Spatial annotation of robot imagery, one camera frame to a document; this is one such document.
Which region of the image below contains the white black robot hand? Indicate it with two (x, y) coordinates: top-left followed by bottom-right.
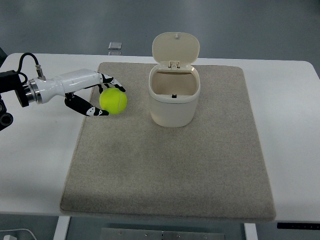
(23, 69), (126, 117)

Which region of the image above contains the yellow tennis ball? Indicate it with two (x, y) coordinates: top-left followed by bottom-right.
(99, 88), (128, 115)

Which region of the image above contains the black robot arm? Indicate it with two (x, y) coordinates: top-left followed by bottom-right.
(0, 70), (29, 131)

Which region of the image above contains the cream lidded bin box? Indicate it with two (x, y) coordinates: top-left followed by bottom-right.
(147, 32), (201, 128)

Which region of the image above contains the small glass floor plate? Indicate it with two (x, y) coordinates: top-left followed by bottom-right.
(108, 41), (122, 50)

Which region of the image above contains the grey felt mat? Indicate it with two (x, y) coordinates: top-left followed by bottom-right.
(60, 62), (276, 222)

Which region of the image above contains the white left table leg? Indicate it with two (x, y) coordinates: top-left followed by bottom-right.
(53, 216), (71, 240)

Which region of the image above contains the white table leg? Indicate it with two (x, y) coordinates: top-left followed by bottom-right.
(244, 223), (258, 240)
(53, 216), (71, 240)

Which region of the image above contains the white plug on floor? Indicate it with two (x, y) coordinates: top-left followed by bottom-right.
(3, 235), (16, 240)

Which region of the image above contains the white right table leg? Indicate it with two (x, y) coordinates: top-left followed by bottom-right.
(244, 223), (258, 240)

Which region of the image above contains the black desk control panel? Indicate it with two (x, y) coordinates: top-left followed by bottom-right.
(277, 222), (320, 230)

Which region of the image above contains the white cable on floor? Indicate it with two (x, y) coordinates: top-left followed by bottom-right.
(0, 228), (37, 240)

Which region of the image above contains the metal table base plate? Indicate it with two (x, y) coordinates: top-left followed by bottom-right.
(99, 228), (226, 240)

